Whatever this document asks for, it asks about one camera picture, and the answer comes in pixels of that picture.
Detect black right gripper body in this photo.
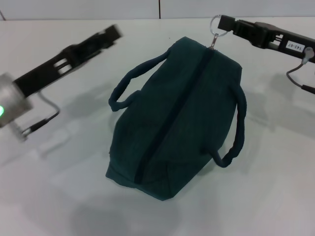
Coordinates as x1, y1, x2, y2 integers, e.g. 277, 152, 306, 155
251, 21, 315, 61

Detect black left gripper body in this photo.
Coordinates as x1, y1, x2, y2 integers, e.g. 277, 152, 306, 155
13, 45, 82, 98

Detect metal zipper pull ring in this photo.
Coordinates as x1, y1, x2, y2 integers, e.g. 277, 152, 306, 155
210, 15, 233, 50

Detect dark teal insulated bag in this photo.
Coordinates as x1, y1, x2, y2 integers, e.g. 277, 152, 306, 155
105, 36, 248, 201

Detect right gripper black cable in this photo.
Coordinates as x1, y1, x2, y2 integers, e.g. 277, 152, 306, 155
286, 46, 315, 95

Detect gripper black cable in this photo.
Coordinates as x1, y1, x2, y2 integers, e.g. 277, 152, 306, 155
286, 46, 315, 95
14, 92, 61, 142

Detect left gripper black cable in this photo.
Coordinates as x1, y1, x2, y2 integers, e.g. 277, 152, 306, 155
14, 92, 61, 142

